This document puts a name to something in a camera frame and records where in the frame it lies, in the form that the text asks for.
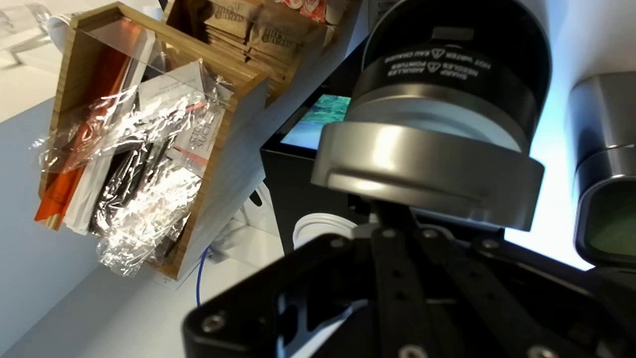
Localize orange packets bundle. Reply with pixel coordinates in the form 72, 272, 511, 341
34, 47, 131, 230

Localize black coffeemaker body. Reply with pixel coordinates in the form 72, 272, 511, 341
261, 91, 374, 256

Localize stainless steel canister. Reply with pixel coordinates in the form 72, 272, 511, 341
567, 69, 636, 270

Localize plastic wrapped cutlery pack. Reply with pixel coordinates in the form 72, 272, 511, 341
32, 61, 227, 276

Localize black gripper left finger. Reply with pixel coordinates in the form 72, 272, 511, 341
181, 204, 465, 358

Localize wooden condiment organizer box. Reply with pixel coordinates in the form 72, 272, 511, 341
36, 1, 272, 282

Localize thin blue cable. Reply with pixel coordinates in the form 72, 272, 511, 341
193, 244, 215, 307

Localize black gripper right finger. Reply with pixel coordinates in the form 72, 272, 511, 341
396, 204, 636, 358

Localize brown sugar packets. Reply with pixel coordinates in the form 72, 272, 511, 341
165, 0, 354, 87

